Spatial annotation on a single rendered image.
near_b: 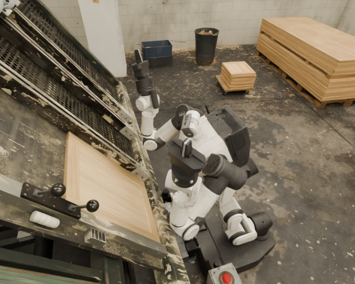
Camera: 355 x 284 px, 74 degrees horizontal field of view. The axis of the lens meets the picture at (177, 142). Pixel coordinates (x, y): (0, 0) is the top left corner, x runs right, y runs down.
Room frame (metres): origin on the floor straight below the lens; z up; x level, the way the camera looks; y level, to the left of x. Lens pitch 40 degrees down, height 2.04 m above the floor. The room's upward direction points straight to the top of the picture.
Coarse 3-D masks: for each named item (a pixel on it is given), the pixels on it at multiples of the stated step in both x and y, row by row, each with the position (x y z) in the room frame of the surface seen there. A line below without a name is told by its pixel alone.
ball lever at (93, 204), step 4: (92, 200) 0.43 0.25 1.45; (68, 204) 0.45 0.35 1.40; (88, 204) 0.41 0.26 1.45; (92, 204) 0.41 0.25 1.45; (96, 204) 0.42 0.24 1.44; (68, 208) 0.43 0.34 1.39; (72, 208) 0.44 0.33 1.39; (76, 208) 0.43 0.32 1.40; (88, 208) 0.40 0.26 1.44; (92, 208) 0.40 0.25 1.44; (96, 208) 0.41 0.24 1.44
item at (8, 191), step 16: (0, 176) 0.42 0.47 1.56; (0, 192) 0.38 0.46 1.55; (16, 192) 0.40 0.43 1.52; (32, 208) 0.39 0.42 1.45; (48, 208) 0.41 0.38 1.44; (80, 224) 0.42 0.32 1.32; (96, 224) 0.45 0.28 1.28; (112, 224) 0.49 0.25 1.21; (112, 240) 0.45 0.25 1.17; (128, 240) 0.47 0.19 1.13; (144, 240) 0.51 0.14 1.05; (160, 256) 0.50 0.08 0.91
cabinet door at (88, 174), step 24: (72, 144) 0.80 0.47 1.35; (72, 168) 0.65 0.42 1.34; (96, 168) 0.77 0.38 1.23; (120, 168) 0.91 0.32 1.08; (72, 192) 0.54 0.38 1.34; (96, 192) 0.62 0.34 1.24; (120, 192) 0.73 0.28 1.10; (144, 192) 0.87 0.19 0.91; (120, 216) 0.58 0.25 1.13; (144, 216) 0.68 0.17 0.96
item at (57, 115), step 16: (0, 64) 0.87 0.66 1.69; (0, 80) 0.83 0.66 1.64; (16, 80) 0.84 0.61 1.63; (16, 96) 0.83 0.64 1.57; (32, 96) 0.85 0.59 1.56; (48, 96) 0.92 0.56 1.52; (48, 112) 0.86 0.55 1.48; (64, 112) 0.90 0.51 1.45; (64, 128) 0.87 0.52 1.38; (80, 128) 0.89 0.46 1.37; (96, 144) 0.91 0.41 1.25; (112, 144) 0.98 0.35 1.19; (128, 160) 0.96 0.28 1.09; (144, 176) 0.97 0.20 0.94
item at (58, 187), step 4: (56, 184) 0.40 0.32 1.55; (60, 184) 0.40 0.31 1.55; (52, 188) 0.39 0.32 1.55; (56, 188) 0.39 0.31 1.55; (60, 188) 0.39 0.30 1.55; (64, 188) 0.40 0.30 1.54; (36, 192) 0.42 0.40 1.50; (40, 192) 0.42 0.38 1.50; (44, 192) 0.41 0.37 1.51; (48, 192) 0.40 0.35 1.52; (52, 192) 0.38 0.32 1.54; (56, 192) 0.38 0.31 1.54; (60, 192) 0.39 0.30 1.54; (64, 192) 0.39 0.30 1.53; (36, 196) 0.41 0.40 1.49; (40, 196) 0.42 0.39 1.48; (56, 196) 0.38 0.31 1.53; (60, 196) 0.38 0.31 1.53
